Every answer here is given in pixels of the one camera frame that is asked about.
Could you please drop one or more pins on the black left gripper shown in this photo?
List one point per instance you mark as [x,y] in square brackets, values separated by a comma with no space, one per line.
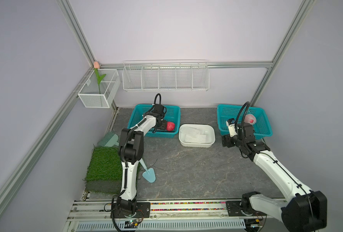
[163,125]

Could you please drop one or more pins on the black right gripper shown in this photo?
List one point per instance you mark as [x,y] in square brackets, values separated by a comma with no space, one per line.
[226,140]

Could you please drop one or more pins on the red apple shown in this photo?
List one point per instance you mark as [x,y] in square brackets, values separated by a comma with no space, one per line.
[251,119]
[170,126]

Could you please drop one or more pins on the white foam net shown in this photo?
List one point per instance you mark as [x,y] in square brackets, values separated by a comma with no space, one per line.
[250,119]
[202,139]
[204,130]
[192,132]

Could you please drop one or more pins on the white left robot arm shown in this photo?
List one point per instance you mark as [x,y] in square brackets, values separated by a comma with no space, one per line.
[131,149]

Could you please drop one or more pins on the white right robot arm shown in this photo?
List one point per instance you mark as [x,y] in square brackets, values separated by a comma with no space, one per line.
[303,210]

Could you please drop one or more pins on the teal plastic basket left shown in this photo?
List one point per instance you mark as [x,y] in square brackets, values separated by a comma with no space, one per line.
[173,114]

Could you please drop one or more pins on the teal plastic basket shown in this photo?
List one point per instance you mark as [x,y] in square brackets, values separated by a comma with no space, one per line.
[262,127]
[173,114]

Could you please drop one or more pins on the white plastic tub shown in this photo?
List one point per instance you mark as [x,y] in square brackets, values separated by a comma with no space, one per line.
[182,135]

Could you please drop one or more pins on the teal plastic basket right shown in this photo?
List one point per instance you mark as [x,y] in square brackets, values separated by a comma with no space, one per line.
[262,127]

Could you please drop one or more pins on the light blue plastic trowel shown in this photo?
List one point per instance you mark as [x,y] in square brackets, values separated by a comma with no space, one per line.
[149,173]

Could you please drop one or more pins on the pale green brush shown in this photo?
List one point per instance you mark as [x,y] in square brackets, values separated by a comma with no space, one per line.
[110,139]

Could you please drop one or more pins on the green artificial grass mat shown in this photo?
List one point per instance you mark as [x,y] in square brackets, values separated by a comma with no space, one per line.
[104,173]

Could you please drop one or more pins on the artificial pink tulip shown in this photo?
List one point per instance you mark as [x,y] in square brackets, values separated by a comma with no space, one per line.
[99,76]

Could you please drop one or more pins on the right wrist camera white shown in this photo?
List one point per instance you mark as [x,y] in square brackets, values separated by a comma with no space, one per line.
[231,125]

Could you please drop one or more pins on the white wire shelf long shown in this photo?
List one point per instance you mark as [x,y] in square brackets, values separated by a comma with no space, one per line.
[166,75]

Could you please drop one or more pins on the aluminium frame bar back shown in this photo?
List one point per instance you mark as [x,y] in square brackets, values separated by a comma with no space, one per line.
[238,64]

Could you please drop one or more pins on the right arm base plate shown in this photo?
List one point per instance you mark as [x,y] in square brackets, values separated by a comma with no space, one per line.
[235,208]

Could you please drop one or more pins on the white wire basket small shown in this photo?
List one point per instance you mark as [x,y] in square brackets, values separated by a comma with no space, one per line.
[89,92]

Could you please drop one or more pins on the aluminium frame post right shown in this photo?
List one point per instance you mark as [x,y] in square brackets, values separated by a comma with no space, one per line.
[301,14]

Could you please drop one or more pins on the aluminium frame post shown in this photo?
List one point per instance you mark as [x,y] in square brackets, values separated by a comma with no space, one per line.
[301,14]
[70,17]

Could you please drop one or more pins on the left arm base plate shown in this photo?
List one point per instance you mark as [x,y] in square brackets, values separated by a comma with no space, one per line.
[144,210]

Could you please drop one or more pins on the white slotted cable duct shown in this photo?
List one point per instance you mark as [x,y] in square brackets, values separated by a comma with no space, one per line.
[164,225]

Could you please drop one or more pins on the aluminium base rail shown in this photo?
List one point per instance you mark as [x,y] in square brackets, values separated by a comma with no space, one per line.
[179,209]

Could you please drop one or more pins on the aluminium frame post left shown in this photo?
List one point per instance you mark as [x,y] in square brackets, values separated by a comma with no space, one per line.
[70,17]

